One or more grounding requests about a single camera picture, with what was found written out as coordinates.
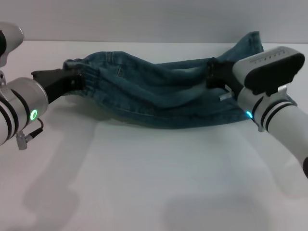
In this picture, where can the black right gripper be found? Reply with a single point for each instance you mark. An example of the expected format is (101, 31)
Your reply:
(231, 74)

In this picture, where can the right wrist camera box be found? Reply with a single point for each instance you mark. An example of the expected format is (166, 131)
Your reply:
(267, 69)

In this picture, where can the blue denim shorts with embroidery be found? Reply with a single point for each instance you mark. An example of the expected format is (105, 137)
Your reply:
(156, 91)

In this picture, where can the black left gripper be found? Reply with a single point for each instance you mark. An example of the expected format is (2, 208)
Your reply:
(55, 83)

